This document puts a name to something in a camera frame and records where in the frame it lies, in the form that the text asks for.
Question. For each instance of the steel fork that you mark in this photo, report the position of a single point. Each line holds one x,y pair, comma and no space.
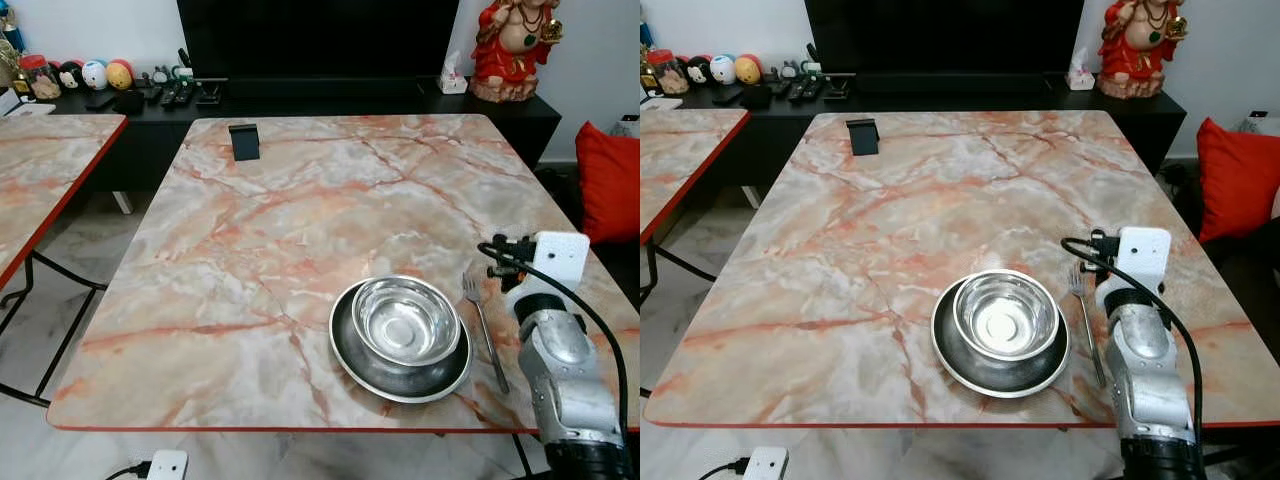
484,330
1087,325

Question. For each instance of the white egg figurine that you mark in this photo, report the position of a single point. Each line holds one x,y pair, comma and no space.
94,75
722,70

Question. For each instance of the gold trophy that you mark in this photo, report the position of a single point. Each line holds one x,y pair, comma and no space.
7,65

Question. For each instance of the red cushion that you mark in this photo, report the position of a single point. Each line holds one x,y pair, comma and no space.
610,185
1240,180

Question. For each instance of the yellow egg figurine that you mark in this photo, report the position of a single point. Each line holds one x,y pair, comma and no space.
119,75
747,70

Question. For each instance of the black metal table leg frame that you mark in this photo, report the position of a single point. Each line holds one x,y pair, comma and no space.
522,455
60,330
680,262

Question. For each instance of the black white panda figurine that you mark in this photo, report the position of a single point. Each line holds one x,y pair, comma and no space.
695,72
70,77

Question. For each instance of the red laughing buddha statue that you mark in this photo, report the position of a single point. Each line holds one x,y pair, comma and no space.
515,55
1140,50

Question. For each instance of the steel bowl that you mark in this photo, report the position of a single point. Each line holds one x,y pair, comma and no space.
405,320
1005,315

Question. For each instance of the green white mug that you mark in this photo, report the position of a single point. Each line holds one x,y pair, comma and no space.
808,69
181,74

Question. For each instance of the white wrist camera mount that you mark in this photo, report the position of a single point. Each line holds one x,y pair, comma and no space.
167,467
765,465
1140,258
560,262

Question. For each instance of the white tissue box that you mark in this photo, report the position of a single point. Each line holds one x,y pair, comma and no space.
453,80
1080,76

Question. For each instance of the black desk stand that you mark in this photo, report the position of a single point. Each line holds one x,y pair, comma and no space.
836,87
211,92

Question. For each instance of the clear jar red lid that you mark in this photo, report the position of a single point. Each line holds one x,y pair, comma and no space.
42,80
665,74

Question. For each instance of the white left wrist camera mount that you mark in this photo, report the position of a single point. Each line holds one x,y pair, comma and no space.
765,465
167,467

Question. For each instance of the steel plate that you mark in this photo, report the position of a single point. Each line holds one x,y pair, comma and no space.
400,382
1000,378

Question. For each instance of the white paper sheet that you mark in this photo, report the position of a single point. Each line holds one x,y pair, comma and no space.
660,103
25,108

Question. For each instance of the black television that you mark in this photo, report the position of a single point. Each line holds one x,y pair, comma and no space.
945,38
320,40

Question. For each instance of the small white appliance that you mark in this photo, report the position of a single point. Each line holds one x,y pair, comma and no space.
1262,124
627,126

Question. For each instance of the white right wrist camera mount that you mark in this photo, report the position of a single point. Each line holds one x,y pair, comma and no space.
1140,258
560,262

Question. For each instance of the black pouch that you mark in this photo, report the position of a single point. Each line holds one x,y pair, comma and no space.
757,96
129,101

